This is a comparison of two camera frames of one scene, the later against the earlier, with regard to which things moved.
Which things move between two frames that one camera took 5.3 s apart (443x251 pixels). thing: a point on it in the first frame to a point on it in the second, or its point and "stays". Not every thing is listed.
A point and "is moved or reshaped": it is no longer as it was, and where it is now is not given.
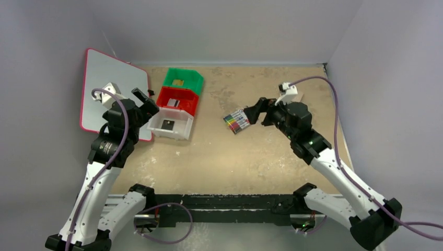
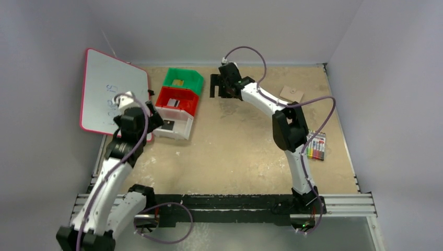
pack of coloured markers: (237, 121) is moved or reshaped
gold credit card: (178, 82) stays
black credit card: (167, 125) stays
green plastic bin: (190, 79) stays
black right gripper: (262, 113) to (219, 85)
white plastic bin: (171, 123) stays
